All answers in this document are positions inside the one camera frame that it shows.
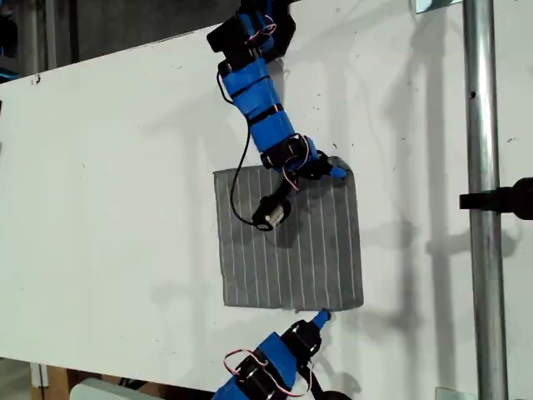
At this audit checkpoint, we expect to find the grey striped towel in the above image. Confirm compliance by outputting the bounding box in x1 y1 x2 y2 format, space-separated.
212 156 365 313

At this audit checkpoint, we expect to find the black clamp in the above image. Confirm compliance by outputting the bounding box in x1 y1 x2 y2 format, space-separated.
459 177 533 222

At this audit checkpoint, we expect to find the white plastic container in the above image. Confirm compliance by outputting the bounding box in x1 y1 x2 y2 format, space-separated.
69 377 167 400

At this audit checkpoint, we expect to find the wooden table leg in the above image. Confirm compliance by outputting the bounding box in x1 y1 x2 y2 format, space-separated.
29 361 72 400

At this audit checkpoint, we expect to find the camera black stalk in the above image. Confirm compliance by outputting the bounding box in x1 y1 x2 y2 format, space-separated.
308 361 325 399
268 169 301 206

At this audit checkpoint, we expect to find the camera black cable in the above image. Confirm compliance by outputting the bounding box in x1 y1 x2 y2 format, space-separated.
215 62 262 228

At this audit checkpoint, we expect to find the steel post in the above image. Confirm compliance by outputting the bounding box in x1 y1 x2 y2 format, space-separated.
461 0 511 400

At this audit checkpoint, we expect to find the metal table bracket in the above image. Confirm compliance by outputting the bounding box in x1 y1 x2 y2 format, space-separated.
410 0 461 16

